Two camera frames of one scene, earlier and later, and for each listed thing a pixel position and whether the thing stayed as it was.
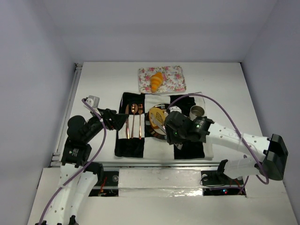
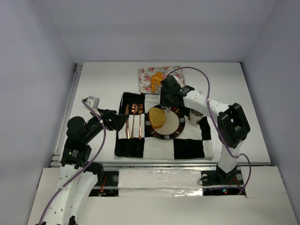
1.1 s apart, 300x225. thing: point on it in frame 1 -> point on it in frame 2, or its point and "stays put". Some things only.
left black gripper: x=107 y=118 stays put
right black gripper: x=171 y=125 -> x=168 y=103
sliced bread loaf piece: x=156 y=116 stays put
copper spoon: x=134 y=108 stays put
